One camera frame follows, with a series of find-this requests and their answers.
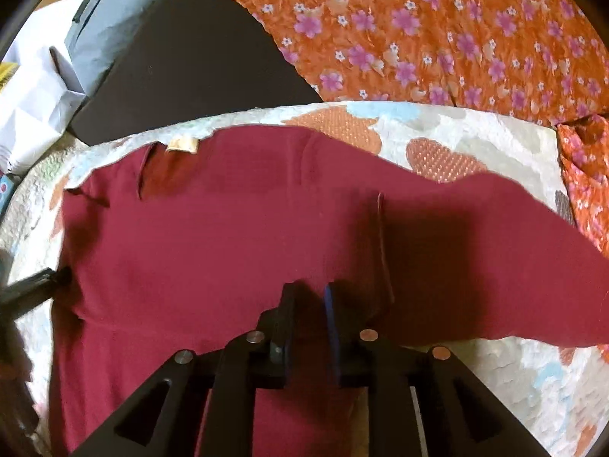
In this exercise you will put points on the orange floral fabric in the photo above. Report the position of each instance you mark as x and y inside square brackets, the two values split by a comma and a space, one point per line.
[536, 60]

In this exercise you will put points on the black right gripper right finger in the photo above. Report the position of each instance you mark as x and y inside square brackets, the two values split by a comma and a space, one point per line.
[418, 403]

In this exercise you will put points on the light blue patterned box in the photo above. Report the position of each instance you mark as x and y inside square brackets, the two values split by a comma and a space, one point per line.
[8, 184]

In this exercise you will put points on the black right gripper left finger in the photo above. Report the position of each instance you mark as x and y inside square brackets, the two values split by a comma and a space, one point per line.
[202, 405]

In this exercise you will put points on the black mattress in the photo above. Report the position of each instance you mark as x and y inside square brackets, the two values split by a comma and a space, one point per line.
[190, 59]

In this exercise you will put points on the maroon red garment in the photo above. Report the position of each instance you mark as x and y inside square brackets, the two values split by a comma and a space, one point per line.
[173, 251]

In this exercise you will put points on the person's left hand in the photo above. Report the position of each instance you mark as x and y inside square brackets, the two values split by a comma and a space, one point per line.
[19, 419]

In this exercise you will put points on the yellow plastic bag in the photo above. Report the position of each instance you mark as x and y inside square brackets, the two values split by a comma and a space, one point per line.
[7, 71]

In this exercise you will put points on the heart patterned white quilt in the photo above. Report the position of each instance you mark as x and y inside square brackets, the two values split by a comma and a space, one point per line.
[560, 394]

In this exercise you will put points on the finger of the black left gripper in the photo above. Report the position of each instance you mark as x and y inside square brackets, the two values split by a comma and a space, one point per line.
[22, 296]

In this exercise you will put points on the grey laptop bag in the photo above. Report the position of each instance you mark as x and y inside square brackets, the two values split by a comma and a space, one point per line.
[101, 31]

